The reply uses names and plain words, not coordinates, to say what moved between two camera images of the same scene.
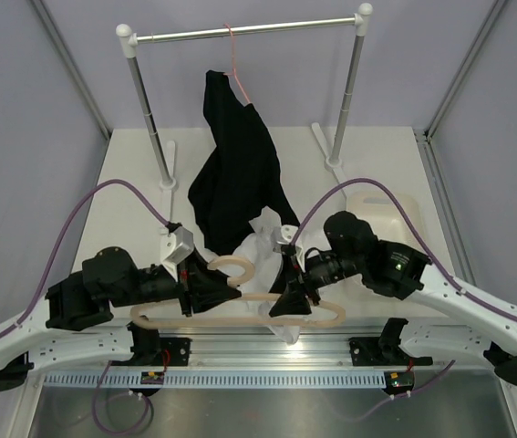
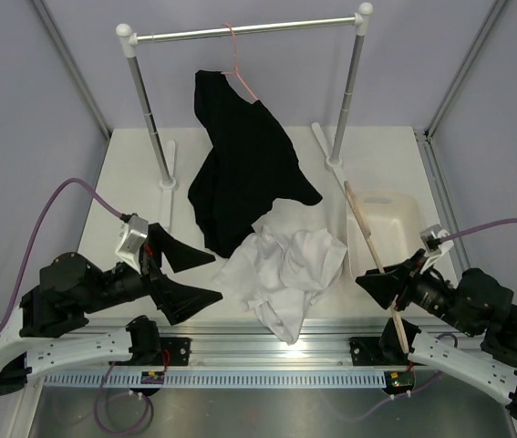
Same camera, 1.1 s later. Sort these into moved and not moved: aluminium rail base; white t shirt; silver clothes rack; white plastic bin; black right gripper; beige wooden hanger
Moved: beige wooden hanger; white t shirt; black right gripper
Not moved: aluminium rail base; silver clothes rack; white plastic bin
